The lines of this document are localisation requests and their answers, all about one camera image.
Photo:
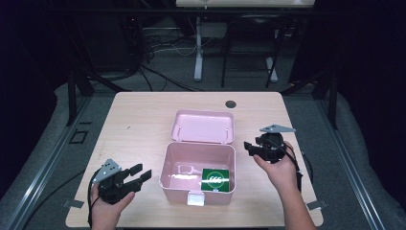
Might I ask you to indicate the dark round table grommet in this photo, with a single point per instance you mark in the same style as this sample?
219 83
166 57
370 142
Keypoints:
230 104

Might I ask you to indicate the pink box with hinged lid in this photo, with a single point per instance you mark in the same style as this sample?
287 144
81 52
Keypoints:
198 127

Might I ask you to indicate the white desk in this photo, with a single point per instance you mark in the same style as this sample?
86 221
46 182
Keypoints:
198 48

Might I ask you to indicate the aluminium floor rail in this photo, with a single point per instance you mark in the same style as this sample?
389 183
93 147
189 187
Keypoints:
348 166
48 166

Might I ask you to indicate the green card packet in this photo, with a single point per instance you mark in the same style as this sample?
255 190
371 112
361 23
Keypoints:
215 180

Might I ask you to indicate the grey tape piece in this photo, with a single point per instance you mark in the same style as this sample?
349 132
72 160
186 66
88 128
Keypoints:
73 203
317 204

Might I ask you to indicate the black tape square outline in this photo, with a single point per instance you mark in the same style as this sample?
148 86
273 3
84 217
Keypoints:
72 136

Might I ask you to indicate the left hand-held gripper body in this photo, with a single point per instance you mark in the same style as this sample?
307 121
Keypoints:
110 187

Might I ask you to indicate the person's right hand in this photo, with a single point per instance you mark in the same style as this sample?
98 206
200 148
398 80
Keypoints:
282 175

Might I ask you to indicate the black chair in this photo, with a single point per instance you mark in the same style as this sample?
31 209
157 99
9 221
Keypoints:
252 44

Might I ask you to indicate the black metal stand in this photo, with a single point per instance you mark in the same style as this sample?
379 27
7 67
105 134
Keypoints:
333 99
72 96

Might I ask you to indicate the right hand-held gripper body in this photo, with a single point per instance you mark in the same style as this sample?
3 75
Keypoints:
273 147

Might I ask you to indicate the person's left hand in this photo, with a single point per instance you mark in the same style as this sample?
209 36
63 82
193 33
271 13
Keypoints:
107 212

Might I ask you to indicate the black tape strip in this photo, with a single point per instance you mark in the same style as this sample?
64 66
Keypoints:
85 123

